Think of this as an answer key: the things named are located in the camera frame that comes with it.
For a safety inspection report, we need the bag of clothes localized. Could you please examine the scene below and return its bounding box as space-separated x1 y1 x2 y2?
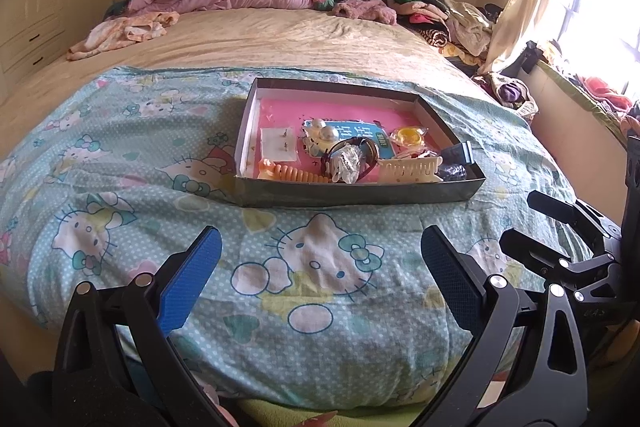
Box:
480 72 541 118

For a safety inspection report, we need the grey cardboard box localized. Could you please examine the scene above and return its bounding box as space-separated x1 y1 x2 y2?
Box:
234 77 487 208

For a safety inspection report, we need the pink fuzzy garment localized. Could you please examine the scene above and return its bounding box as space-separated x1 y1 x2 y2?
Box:
332 0 401 25

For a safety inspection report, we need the pile of clothes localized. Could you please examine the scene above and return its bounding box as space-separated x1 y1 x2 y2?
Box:
387 0 501 62

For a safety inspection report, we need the peach garment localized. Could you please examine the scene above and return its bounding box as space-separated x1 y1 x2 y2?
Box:
67 11 181 61

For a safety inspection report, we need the bed with beige sheet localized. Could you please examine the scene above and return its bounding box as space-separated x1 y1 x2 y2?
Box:
65 7 481 80

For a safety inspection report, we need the orange spiral hair clip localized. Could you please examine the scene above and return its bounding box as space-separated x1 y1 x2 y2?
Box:
257 158 333 184

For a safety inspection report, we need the pearl hair clip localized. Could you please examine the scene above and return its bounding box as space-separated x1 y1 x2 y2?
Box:
302 118 338 158

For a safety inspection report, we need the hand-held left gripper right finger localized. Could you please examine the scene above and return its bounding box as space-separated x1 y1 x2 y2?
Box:
415 224 588 427

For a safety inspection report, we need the black bead bracelet bag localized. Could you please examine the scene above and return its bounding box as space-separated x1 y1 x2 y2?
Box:
440 163 471 182

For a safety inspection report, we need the cream scalloped hair claw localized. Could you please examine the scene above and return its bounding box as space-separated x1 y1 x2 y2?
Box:
377 155 445 184

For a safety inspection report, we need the green fleece cloth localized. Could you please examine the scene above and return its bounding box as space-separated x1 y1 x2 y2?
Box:
235 399 426 427

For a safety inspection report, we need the small clear jewelry bag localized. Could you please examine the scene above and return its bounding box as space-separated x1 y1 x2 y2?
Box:
330 146 365 184

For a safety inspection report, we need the blue clear small bag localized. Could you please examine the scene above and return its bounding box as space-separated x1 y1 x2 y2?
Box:
440 142 476 165

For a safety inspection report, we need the yellow ring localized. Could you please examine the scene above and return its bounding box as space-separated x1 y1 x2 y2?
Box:
390 126 428 150

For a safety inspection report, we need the cartoon cat blanket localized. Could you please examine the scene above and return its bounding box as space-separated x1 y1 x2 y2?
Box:
0 66 593 410

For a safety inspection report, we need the white stud earring card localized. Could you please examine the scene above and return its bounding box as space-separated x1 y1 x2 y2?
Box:
260 127 300 158

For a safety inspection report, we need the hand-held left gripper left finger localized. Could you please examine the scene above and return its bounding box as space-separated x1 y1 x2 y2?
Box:
52 226 236 427

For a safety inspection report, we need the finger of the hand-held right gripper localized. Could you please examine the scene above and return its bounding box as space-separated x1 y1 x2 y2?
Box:
500 228 586 288
527 190 621 253

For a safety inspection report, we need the red cloth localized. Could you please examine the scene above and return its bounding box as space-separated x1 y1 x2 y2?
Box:
582 77 633 108

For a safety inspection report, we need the brown leather wristwatch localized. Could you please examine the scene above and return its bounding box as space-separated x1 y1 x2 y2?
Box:
320 137 383 182

